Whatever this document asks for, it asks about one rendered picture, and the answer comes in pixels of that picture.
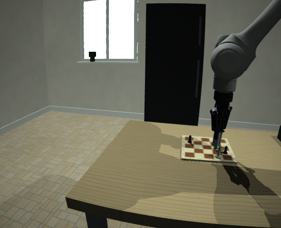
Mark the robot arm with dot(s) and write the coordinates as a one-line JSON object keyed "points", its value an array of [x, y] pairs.
{"points": [[234, 53]]}

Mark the brown and cream chessboard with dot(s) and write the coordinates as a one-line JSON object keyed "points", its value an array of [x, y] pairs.
{"points": [[201, 149]]}

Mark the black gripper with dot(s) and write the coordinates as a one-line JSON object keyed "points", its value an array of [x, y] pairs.
{"points": [[220, 115]]}

